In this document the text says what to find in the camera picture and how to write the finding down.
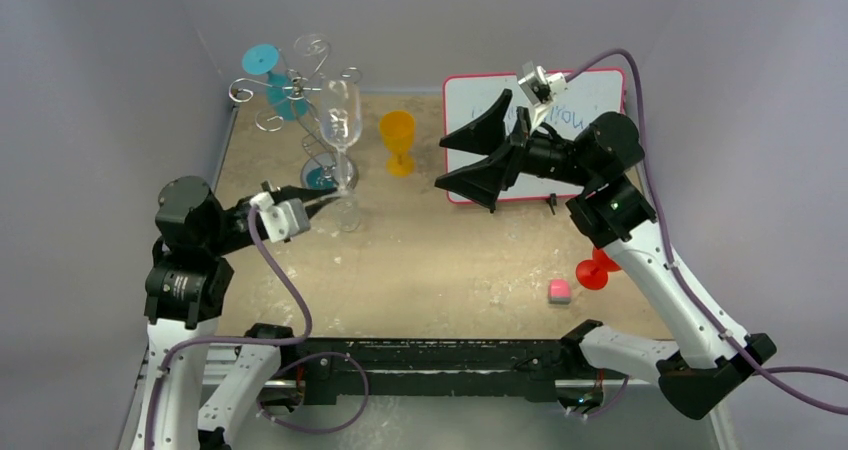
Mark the clear wine glass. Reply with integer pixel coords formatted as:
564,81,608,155
319,79,363,194

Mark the blue plastic wine glass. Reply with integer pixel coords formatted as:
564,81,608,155
241,44,307,121

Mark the red plastic wine glass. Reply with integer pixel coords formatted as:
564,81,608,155
575,248,621,291

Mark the clear champagne flute glass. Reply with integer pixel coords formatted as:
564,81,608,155
294,33,332,91

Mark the clear tumbler glass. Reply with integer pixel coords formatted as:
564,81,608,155
331,196,361,232

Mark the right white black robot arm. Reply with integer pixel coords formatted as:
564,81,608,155
435,90,776,420

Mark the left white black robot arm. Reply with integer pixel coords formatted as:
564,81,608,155
132,176,339,449

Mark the orange plastic wine glass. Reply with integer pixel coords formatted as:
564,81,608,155
378,110,416,177

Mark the pink framed whiteboard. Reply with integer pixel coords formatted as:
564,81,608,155
443,67,626,203

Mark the pink grey eraser block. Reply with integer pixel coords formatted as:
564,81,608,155
547,279,572,305

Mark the silver wire wine glass rack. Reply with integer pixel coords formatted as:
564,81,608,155
229,44,337,189

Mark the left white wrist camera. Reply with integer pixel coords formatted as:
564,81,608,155
250,192,311,243

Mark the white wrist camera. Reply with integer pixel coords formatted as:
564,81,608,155
517,61,568,129
250,192,311,243

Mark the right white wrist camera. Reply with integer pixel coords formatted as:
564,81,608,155
517,61,568,129

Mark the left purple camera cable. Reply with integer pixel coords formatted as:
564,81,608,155
144,207,314,450

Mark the purple camera cable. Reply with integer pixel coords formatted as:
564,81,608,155
144,207,314,450
566,48,848,416

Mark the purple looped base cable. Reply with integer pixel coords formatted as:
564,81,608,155
255,351,370,435

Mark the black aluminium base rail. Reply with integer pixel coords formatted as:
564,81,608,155
135,338,677,409

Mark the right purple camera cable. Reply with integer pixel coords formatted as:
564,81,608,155
566,48,848,416

